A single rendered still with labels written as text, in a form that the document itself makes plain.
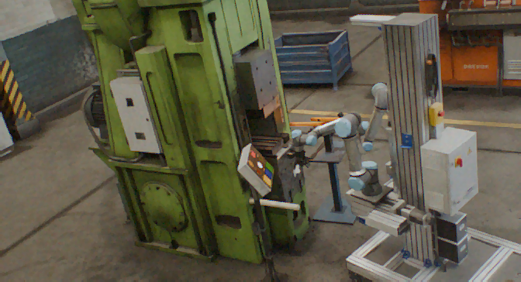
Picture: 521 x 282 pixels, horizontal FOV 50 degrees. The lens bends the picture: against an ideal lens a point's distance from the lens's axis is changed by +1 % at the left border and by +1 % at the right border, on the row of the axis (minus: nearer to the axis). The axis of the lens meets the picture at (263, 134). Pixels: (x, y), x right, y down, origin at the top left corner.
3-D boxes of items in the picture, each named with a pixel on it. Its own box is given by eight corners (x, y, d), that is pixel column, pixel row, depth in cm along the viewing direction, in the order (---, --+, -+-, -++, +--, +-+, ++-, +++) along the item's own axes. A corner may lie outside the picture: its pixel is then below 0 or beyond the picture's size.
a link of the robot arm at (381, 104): (395, 95, 400) (373, 153, 419) (392, 90, 410) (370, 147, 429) (380, 91, 398) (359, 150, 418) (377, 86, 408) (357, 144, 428)
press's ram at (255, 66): (282, 91, 463) (274, 46, 447) (260, 110, 434) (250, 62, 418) (240, 90, 485) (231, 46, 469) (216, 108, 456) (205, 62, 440)
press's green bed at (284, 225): (312, 225, 517) (305, 182, 497) (295, 249, 489) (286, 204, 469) (262, 217, 545) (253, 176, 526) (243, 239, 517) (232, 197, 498)
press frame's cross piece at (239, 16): (259, 38, 453) (247, -20, 434) (232, 55, 422) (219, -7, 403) (215, 39, 476) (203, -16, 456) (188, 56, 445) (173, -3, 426)
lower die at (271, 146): (284, 146, 472) (282, 136, 468) (273, 156, 456) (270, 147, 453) (243, 142, 493) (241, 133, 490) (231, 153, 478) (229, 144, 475)
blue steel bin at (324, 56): (354, 71, 882) (349, 27, 852) (337, 90, 820) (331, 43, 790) (287, 72, 939) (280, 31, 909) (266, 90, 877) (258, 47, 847)
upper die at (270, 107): (277, 108, 457) (274, 98, 453) (265, 118, 442) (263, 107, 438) (235, 106, 479) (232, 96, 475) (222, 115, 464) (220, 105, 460)
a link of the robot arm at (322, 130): (363, 104, 377) (315, 124, 414) (354, 110, 370) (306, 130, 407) (370, 118, 378) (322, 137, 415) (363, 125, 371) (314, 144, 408)
